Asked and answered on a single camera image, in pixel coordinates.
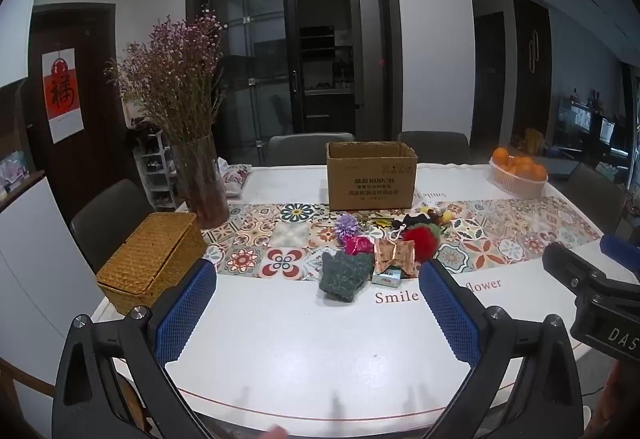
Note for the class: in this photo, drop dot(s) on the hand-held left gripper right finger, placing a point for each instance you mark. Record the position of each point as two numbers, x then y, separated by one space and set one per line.
450 314

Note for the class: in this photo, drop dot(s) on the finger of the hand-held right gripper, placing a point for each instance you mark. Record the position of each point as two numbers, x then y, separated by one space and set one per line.
567 264
620 249

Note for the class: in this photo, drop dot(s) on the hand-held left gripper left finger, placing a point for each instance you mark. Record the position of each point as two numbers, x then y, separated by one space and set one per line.
185 314

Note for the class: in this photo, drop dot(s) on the yellow and blue hair band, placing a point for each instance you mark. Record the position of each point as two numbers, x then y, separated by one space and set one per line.
381 222

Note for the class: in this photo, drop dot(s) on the purple artificial flower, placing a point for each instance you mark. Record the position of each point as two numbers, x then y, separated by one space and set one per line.
346 225

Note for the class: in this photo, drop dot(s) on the brown cardboard box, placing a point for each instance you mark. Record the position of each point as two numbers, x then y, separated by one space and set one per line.
372 179

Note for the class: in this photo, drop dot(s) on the person's right forearm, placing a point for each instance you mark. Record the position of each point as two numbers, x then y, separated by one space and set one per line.
622 401

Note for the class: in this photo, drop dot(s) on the grey dining chair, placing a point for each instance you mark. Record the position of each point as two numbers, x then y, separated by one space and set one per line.
440 146
107 219
305 149
595 194

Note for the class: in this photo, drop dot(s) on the woven wicker basket with lid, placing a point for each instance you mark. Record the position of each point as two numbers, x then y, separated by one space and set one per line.
150 254

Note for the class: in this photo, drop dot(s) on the small printed card box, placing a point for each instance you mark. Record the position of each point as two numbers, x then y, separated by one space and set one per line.
387 279

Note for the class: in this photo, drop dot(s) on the red fluffy pompom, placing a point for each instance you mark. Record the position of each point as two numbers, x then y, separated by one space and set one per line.
422 241

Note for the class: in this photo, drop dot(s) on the rose gold bow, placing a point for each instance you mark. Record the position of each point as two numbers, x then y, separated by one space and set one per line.
395 256

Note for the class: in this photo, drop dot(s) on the white plastic fruit basket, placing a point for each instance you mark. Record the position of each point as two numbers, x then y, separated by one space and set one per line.
517 186

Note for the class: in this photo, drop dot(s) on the yellow fluffy pompom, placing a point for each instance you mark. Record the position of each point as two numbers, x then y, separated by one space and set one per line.
446 215

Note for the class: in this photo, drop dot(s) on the black plush toy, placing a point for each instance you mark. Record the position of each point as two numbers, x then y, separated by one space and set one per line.
417 219

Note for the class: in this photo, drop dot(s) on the pile of oranges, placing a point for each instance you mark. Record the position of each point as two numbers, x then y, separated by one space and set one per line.
522 166

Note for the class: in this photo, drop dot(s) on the green knitted cloth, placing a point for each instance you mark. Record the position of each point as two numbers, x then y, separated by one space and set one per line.
345 276

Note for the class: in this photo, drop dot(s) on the pink shiny hair accessory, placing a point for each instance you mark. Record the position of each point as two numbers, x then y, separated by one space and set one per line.
359 245

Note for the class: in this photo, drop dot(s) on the computer monitor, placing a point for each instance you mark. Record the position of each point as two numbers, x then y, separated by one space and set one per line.
607 131
581 119

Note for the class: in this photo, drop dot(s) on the patterned tile-print table runner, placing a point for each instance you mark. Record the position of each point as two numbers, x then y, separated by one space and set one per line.
280 239

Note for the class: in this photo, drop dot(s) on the yellow bag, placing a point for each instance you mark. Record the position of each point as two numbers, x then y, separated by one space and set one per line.
532 140

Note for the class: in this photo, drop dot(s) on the glass vase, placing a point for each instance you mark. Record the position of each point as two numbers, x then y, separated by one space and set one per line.
202 184

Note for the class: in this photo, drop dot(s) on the white shoe rack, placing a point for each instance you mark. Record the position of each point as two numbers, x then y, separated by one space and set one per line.
157 174

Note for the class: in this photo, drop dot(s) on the white printed plastic bag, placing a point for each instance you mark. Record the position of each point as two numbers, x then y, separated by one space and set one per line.
235 179

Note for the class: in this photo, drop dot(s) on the dark wooden door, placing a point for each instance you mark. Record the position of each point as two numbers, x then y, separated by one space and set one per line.
100 119

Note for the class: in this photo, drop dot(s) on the dried purple flower bunch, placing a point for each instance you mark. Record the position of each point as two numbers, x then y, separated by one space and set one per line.
175 69

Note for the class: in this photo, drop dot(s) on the black framed sliding glass door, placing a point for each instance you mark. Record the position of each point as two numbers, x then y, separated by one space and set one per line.
260 69

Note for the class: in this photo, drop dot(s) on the silver refrigerator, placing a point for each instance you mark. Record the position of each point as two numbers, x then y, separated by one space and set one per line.
367 59

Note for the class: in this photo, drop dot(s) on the red and white wall calendar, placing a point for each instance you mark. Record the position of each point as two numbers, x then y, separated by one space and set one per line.
62 94

